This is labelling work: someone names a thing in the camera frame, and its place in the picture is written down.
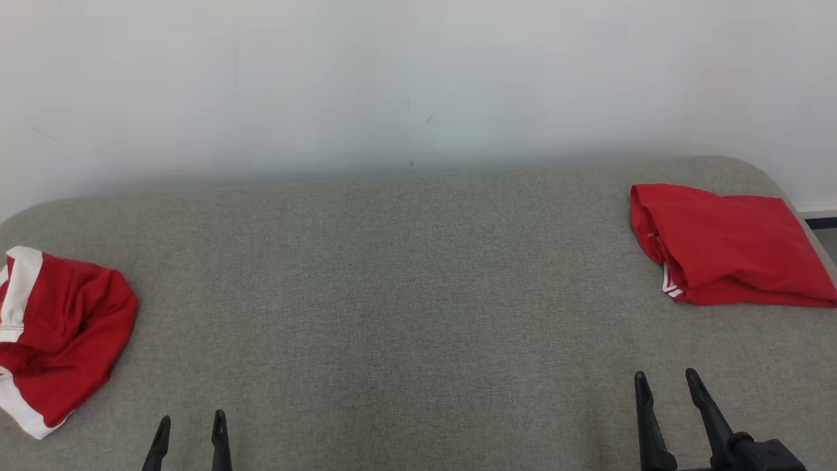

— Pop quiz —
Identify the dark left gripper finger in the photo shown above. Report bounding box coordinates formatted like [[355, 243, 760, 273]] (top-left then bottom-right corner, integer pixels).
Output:
[[210, 410, 233, 471], [142, 415, 173, 471]]

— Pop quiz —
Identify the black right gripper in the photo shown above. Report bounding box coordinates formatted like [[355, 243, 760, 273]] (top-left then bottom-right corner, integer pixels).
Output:
[[634, 368, 809, 471]]

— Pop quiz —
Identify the red shorts white trim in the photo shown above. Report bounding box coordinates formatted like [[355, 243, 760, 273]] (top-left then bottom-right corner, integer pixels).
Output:
[[0, 246, 140, 440]]

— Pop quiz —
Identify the red Bulls 23 jersey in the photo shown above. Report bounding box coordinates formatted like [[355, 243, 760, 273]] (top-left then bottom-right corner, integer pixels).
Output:
[[630, 183, 837, 309]]

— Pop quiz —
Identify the grey fabric sofa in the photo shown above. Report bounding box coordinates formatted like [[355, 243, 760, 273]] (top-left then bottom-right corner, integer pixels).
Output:
[[0, 155, 837, 471]]

